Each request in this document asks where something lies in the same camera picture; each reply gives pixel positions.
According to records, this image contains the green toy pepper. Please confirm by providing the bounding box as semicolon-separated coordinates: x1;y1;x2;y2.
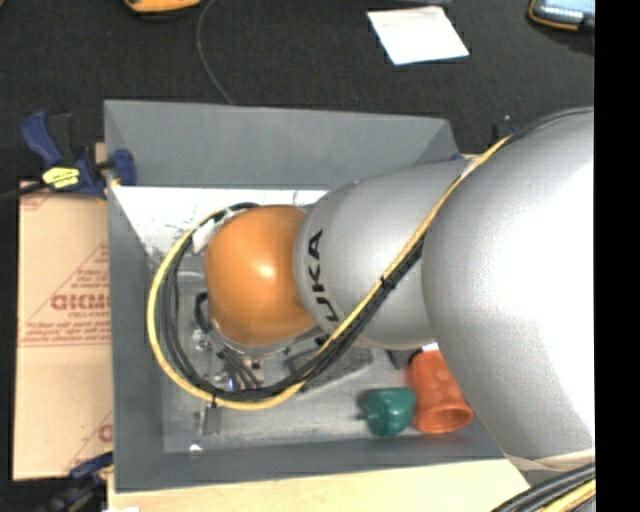
356;386;418;437

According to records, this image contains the brown cardboard board red print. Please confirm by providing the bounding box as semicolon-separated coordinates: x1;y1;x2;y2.
11;181;117;482

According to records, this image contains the orange plastic cup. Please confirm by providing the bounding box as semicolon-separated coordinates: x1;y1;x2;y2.
406;349;475;435

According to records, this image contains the grey metal bin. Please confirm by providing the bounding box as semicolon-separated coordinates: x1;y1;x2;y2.
102;99;507;492

